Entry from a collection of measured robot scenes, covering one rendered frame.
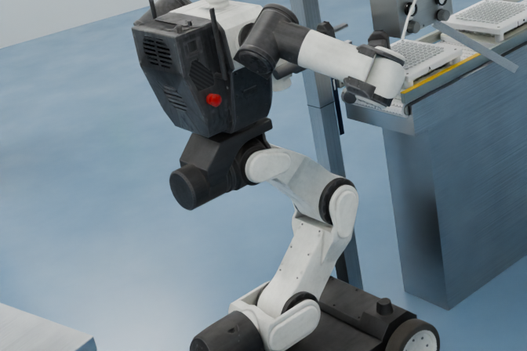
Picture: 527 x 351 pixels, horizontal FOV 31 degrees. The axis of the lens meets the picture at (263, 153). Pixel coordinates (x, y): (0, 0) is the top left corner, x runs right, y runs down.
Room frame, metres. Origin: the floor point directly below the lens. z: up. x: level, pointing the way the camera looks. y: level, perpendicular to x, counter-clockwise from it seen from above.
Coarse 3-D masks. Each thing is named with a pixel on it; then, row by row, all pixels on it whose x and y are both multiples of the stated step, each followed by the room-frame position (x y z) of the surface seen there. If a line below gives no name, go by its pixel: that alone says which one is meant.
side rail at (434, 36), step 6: (498, 0) 3.15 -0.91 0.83; (504, 0) 3.15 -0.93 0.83; (510, 0) 3.16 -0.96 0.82; (516, 0) 3.18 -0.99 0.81; (426, 36) 2.91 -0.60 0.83; (432, 36) 2.93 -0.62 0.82; (438, 36) 2.94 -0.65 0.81; (426, 42) 2.91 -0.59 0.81; (432, 42) 2.93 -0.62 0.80; (342, 84) 2.69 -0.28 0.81
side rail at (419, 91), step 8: (520, 32) 2.78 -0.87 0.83; (504, 40) 2.73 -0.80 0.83; (512, 40) 2.74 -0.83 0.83; (520, 40) 2.76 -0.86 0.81; (488, 48) 2.69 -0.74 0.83; (496, 48) 2.70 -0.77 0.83; (504, 48) 2.72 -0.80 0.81; (480, 56) 2.65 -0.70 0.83; (464, 64) 2.61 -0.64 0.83; (472, 64) 2.63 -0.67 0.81; (448, 72) 2.57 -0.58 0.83; (456, 72) 2.59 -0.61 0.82; (464, 72) 2.61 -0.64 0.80; (432, 80) 2.53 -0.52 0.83; (440, 80) 2.55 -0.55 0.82; (448, 80) 2.57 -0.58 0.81; (416, 88) 2.49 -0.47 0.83; (424, 88) 2.51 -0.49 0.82; (432, 88) 2.53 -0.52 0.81; (408, 96) 2.47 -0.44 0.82; (416, 96) 2.49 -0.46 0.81
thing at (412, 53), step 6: (396, 48) 2.73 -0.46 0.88; (402, 48) 2.72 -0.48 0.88; (408, 48) 2.71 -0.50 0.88; (414, 48) 2.71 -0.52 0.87; (420, 48) 2.69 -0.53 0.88; (426, 48) 2.68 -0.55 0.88; (402, 54) 2.68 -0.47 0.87; (408, 54) 2.66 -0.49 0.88; (414, 54) 2.64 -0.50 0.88; (420, 54) 2.64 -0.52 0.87; (426, 54) 2.63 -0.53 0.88; (408, 60) 2.60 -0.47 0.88; (414, 60) 2.59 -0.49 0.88
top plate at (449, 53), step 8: (400, 40) 2.82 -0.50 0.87; (408, 40) 2.81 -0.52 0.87; (448, 48) 2.66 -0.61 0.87; (456, 48) 2.65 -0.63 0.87; (432, 56) 2.62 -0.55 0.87; (440, 56) 2.60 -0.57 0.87; (448, 56) 2.60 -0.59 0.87; (456, 56) 2.62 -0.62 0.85; (424, 64) 2.56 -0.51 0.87; (432, 64) 2.56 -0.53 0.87; (440, 64) 2.58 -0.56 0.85; (408, 72) 2.53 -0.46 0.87; (416, 72) 2.52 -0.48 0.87; (424, 72) 2.54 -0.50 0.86; (408, 80) 2.50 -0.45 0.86
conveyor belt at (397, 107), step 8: (464, 48) 2.83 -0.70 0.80; (512, 48) 2.77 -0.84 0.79; (464, 56) 2.76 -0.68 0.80; (480, 64) 2.68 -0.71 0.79; (344, 88) 2.69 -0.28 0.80; (400, 96) 2.53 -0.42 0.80; (360, 104) 2.61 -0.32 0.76; (368, 104) 2.58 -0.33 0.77; (392, 104) 2.51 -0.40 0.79; (400, 104) 2.49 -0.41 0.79; (384, 112) 2.54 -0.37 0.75; (392, 112) 2.50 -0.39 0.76; (400, 112) 2.48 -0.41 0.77
